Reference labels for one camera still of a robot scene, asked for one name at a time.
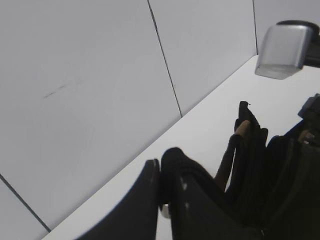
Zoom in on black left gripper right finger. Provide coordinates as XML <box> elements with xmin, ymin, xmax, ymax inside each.
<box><xmin>172</xmin><ymin>173</ymin><xmax>263</xmax><ymax>240</ymax></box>

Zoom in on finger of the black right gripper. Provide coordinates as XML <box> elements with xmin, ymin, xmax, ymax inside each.
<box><xmin>298</xmin><ymin>93</ymin><xmax>320</xmax><ymax>120</ymax></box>

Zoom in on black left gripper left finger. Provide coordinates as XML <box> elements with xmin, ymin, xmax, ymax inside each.
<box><xmin>78</xmin><ymin>159</ymin><xmax>160</xmax><ymax>240</ymax></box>

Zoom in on black tote bag tan handles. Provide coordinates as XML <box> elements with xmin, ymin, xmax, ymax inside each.
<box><xmin>159</xmin><ymin>100</ymin><xmax>320</xmax><ymax>240</ymax></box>

